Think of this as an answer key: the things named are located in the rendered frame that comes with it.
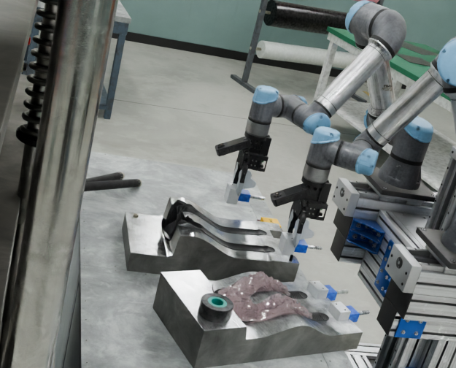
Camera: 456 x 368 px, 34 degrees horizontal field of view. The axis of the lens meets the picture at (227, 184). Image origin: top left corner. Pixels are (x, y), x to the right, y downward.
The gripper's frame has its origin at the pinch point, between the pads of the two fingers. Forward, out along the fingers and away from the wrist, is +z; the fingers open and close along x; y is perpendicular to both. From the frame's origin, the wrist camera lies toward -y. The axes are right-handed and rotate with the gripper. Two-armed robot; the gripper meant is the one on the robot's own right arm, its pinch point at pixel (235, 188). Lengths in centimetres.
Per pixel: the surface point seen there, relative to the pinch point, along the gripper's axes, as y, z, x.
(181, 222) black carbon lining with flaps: -22.3, 0.2, -30.4
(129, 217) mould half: -34.7, 8.8, -14.2
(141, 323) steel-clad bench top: -33, 15, -62
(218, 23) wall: 119, 59, 628
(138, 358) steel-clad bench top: -35, 15, -76
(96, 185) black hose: -45.0, 5.1, -1.3
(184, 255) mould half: -20.5, 7.9, -36.0
